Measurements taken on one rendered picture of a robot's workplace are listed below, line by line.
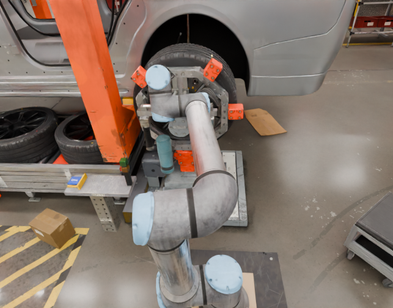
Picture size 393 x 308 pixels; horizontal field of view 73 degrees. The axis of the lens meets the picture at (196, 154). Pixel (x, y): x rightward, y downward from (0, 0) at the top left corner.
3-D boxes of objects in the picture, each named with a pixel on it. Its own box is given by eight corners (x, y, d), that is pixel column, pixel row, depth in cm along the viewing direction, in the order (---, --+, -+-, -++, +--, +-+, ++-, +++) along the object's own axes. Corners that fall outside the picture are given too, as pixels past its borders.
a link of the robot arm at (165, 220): (203, 309, 109) (199, 231, 53) (161, 315, 109) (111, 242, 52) (198, 271, 119) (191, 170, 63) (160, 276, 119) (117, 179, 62)
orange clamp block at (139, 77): (153, 75, 153) (140, 65, 150) (150, 80, 147) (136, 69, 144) (145, 84, 157) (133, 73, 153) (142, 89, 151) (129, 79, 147)
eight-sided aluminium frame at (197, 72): (227, 145, 178) (229, 65, 145) (227, 151, 173) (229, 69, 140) (148, 144, 183) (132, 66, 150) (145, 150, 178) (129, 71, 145)
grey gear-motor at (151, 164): (175, 159, 248) (172, 128, 226) (168, 192, 215) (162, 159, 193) (156, 159, 249) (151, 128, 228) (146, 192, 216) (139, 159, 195)
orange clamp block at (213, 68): (213, 77, 151) (222, 64, 146) (213, 82, 145) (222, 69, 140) (203, 70, 149) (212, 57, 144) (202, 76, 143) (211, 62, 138)
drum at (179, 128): (195, 119, 168) (194, 99, 159) (192, 138, 151) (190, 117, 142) (173, 119, 169) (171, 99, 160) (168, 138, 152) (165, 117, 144)
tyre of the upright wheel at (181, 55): (252, 106, 187) (202, 19, 155) (255, 124, 168) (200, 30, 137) (177, 144, 213) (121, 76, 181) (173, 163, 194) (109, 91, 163)
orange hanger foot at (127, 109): (149, 112, 231) (142, 74, 210) (133, 148, 190) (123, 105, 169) (131, 112, 233) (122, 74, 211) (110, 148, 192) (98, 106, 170)
